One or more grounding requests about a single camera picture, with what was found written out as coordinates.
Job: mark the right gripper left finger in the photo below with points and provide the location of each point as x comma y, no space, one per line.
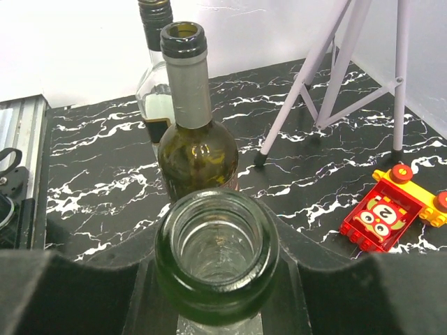
43,292

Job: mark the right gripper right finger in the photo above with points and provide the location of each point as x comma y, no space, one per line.
319,291

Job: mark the small clear black-cap bottle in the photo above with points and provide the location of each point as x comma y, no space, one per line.
153,92

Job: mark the tall clear bottle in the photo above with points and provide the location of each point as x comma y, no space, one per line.
216,257

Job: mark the red yellow toy block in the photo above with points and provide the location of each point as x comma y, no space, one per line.
379,220

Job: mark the dark green wine bottle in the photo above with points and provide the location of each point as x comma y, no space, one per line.
196,152

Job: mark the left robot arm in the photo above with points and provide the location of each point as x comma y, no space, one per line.
17,209

